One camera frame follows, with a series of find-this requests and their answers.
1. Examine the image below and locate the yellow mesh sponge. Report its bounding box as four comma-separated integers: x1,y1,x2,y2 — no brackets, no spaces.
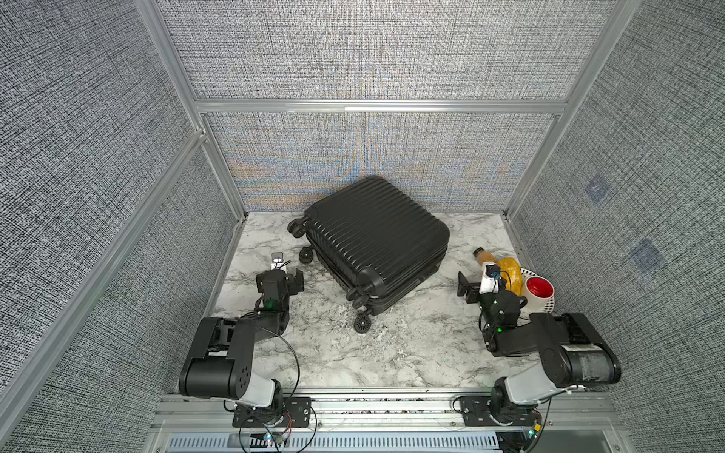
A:
498,257,523,296

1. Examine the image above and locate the red and white cup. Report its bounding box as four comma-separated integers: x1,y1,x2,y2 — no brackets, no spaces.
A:
522,276,555,313

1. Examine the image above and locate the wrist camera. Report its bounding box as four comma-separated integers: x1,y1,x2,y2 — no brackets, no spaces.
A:
271,252,286,269
479,262,501,294

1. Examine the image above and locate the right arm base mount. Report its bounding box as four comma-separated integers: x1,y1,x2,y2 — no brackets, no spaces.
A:
452,396,543,428

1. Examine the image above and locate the white perforated plate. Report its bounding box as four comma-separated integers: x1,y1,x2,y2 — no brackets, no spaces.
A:
514,268,555,319

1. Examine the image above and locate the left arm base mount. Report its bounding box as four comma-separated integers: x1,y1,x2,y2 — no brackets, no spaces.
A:
232,396,313,428

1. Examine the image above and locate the aluminium front rail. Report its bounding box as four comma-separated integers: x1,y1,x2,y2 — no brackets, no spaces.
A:
149,388,624,434

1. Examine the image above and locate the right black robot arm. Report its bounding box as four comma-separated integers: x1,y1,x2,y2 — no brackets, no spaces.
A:
457,273,622,426

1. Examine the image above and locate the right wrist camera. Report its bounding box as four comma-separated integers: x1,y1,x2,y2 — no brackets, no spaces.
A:
479,262,501,294

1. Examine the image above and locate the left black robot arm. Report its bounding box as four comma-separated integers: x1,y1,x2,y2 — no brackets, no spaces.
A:
179,269,304,413

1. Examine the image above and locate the black hard-shell suitcase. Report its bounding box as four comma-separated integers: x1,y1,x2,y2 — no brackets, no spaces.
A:
287,176,450,334

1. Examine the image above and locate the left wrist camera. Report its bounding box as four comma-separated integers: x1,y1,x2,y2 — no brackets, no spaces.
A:
271,252,286,269

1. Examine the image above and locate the brown bottle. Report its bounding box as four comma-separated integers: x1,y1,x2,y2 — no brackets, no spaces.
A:
473,247,498,267

